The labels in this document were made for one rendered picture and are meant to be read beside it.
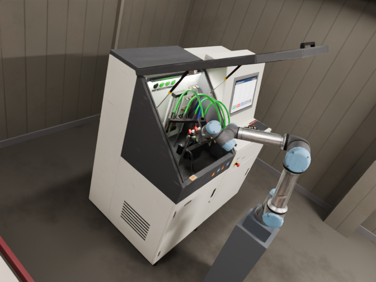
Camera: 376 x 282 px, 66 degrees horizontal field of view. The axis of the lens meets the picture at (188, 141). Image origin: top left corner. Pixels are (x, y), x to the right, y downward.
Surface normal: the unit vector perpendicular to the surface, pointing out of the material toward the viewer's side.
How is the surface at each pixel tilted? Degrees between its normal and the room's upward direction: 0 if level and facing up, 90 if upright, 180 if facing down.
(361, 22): 90
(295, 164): 82
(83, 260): 0
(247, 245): 90
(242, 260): 90
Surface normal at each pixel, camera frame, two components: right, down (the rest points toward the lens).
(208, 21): -0.59, 0.29
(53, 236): 0.29, -0.79
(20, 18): 0.75, 0.54
